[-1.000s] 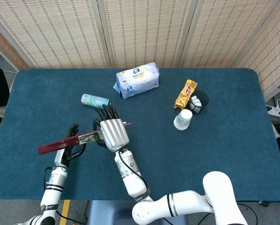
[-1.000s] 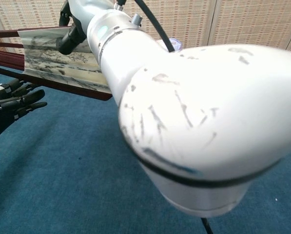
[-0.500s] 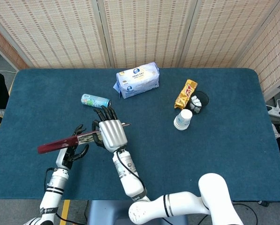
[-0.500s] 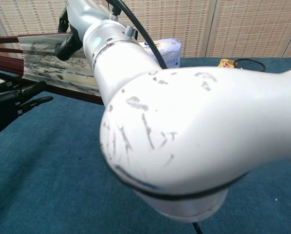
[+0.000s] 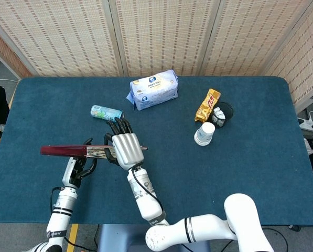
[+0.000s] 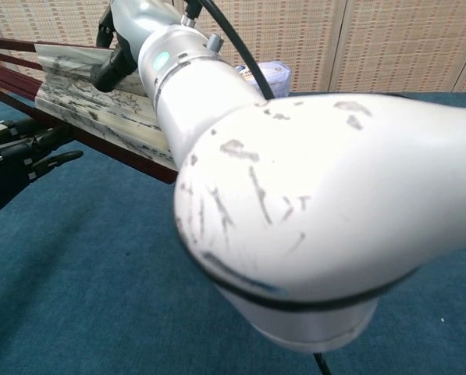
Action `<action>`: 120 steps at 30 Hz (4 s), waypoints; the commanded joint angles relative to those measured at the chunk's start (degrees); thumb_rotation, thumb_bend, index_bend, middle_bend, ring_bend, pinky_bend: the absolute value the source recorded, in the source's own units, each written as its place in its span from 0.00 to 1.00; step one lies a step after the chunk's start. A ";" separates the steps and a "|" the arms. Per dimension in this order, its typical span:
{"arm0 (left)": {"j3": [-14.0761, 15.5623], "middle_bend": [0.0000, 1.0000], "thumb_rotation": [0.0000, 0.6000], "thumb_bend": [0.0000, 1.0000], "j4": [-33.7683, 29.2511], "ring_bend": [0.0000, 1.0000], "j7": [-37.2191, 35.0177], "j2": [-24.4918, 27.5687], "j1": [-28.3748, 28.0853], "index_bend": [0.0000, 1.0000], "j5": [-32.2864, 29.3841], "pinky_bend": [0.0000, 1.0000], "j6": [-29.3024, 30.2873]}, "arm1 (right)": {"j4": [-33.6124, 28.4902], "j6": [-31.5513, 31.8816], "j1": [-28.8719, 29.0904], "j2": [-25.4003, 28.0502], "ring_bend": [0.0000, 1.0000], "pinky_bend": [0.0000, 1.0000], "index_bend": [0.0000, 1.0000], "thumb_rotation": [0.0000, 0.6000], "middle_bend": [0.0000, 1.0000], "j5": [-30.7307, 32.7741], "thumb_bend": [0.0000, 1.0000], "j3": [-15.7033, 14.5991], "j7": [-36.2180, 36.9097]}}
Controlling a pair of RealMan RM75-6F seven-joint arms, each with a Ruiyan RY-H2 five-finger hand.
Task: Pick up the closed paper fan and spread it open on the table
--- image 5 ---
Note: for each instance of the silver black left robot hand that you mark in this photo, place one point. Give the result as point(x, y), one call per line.
point(73, 173)

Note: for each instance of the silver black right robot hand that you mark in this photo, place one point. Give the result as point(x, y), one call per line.
point(127, 149)

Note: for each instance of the red folding fan white paper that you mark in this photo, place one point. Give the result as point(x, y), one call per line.
point(62, 151)

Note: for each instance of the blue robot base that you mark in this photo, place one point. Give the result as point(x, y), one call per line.
point(124, 239)

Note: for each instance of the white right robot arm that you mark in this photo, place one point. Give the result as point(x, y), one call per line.
point(193, 231)

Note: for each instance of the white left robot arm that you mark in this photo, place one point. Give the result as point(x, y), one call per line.
point(60, 210)

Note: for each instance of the light blue drink can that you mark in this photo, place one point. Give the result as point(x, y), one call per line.
point(105, 113)

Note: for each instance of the blue white tissue pack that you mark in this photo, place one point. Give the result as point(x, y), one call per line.
point(153, 90)

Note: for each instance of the white paper cup stack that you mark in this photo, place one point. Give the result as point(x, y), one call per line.
point(204, 134)

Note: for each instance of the gold snack bag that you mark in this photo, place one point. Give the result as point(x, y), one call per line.
point(207, 106)

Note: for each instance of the white crumpled paper wad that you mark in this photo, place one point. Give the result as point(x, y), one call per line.
point(219, 114)

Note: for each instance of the black mesh pen holder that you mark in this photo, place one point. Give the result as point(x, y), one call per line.
point(229, 111)

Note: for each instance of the white power strip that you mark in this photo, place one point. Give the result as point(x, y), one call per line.
point(312, 125)

